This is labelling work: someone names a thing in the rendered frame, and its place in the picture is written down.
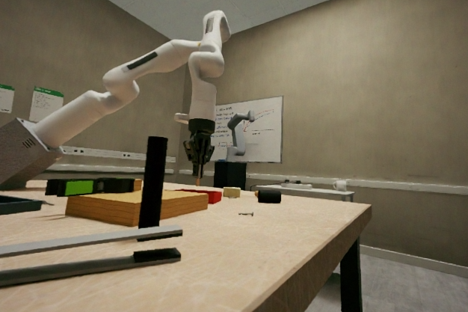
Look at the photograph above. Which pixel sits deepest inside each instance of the red shallow tray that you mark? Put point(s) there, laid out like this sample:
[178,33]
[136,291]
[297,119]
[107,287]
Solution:
[214,197]

